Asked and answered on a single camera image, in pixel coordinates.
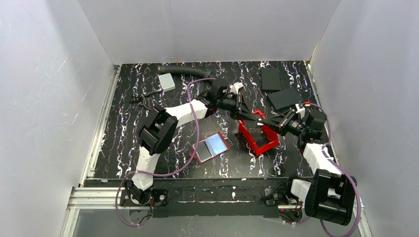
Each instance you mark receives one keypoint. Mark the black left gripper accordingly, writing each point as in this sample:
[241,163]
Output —
[236,104]

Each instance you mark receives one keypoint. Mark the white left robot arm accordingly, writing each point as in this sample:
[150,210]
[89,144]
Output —
[158,128]

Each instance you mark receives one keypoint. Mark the black flat pad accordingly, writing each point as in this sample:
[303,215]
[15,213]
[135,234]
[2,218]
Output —
[270,80]
[284,98]

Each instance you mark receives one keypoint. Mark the black pliers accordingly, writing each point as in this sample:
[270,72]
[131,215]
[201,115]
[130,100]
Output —
[141,98]

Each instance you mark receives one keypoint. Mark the black flat pad lower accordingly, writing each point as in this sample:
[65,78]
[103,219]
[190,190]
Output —
[284,98]

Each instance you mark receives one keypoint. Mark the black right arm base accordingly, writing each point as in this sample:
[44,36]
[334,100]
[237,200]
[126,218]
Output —
[290,207]

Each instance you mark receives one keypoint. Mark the black flat pad upper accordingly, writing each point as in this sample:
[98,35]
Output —
[270,80]

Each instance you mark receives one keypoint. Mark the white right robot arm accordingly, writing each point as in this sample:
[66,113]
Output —
[329,196]

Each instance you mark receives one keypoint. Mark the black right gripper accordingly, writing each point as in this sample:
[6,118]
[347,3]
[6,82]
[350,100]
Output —
[280,121]

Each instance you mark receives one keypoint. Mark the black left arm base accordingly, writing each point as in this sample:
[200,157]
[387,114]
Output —
[157,197]

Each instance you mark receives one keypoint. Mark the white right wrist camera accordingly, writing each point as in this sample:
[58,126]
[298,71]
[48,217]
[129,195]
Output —
[300,109]

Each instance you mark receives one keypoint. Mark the small grey box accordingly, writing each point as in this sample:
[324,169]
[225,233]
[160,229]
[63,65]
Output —
[166,82]

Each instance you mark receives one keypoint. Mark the red card holder wallet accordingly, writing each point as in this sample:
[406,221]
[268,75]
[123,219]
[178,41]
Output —
[205,140]

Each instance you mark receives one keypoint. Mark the red plastic tray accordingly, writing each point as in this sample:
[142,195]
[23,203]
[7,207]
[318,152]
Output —
[259,139]

